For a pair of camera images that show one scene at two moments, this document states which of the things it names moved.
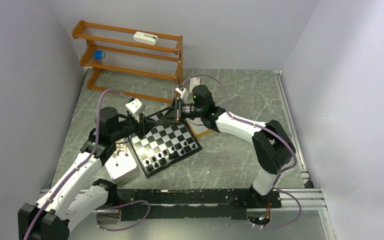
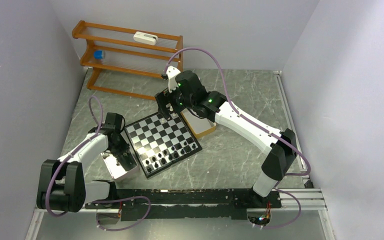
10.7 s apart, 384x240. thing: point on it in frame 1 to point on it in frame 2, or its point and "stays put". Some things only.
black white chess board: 165,142 stays put
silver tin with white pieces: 123,160 stays put
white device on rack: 145,38 stays put
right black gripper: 173,115 to 164,97
